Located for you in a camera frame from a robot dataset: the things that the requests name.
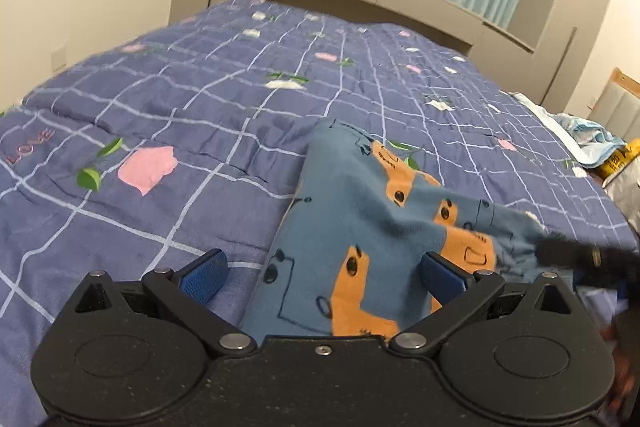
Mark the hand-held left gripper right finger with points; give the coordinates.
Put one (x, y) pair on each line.
(442, 279)

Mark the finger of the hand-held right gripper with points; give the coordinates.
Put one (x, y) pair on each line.
(575, 257)

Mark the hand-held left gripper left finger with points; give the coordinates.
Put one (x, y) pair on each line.
(205, 277)

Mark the blue pants with orange print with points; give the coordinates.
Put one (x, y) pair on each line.
(370, 232)

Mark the yellow packet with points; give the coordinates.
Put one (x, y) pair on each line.
(622, 159)

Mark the light blue cloth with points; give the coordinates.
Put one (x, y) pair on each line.
(585, 132)

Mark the purple checked floral blanket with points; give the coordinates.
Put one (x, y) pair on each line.
(200, 117)

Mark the grey padded headboard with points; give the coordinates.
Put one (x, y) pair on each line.
(620, 97)

